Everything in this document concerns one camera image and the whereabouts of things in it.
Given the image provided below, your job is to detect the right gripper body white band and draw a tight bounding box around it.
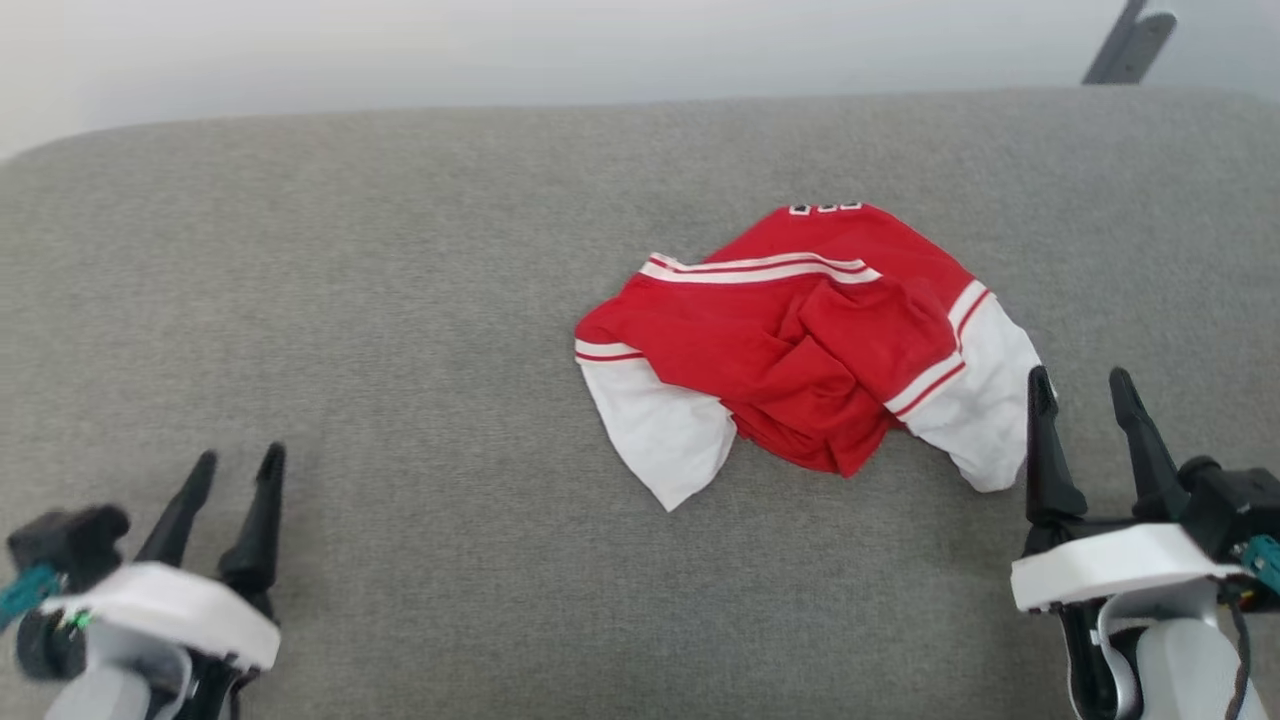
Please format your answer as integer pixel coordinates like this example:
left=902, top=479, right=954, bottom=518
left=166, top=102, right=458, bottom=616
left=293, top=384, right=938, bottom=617
left=1010, top=513, right=1247, bottom=720

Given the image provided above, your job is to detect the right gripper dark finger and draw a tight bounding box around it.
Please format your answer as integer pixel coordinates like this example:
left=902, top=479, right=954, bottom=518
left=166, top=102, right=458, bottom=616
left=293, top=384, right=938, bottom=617
left=1108, top=367, right=1192, bottom=522
left=1026, top=365, right=1089, bottom=528

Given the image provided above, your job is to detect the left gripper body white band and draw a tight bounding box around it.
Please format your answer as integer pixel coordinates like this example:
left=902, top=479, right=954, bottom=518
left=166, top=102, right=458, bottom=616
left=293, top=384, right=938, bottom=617
left=40, top=560, right=282, bottom=720

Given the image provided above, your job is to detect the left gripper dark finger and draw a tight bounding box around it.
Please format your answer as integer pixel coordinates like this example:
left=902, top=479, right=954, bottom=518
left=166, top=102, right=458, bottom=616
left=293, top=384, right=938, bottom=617
left=218, top=443, right=287, bottom=601
left=135, top=450, right=218, bottom=568

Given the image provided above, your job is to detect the red and white shirt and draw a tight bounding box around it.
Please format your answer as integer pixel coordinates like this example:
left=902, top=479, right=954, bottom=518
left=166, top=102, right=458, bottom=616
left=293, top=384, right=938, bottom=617
left=574, top=200, right=1043, bottom=513

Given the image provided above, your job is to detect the grey fabric sofa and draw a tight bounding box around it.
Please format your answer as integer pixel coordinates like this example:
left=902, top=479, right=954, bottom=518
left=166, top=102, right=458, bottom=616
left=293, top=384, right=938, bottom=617
left=0, top=88, right=1280, bottom=720

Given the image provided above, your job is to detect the grey angled bar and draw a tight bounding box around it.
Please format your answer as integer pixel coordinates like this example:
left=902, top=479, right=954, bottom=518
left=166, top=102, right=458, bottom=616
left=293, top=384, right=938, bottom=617
left=1082, top=0, right=1179, bottom=86

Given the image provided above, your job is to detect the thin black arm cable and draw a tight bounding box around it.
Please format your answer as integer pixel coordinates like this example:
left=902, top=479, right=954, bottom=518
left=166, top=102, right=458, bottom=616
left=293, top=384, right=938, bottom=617
left=1224, top=598, right=1257, bottom=720

